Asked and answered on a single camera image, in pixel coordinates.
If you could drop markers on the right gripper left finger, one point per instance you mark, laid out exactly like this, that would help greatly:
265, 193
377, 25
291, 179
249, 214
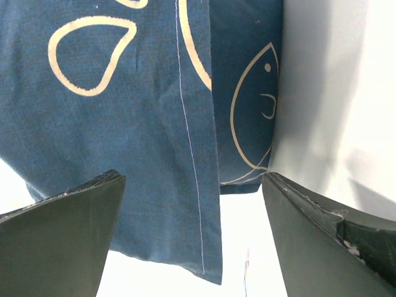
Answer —
58, 246

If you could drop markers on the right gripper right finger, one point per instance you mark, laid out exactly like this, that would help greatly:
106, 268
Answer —
326, 248

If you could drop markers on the white pillow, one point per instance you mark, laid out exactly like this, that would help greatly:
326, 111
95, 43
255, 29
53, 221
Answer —
335, 122

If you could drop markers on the dark blue embroidered pillowcase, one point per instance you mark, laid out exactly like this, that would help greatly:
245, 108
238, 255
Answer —
179, 96

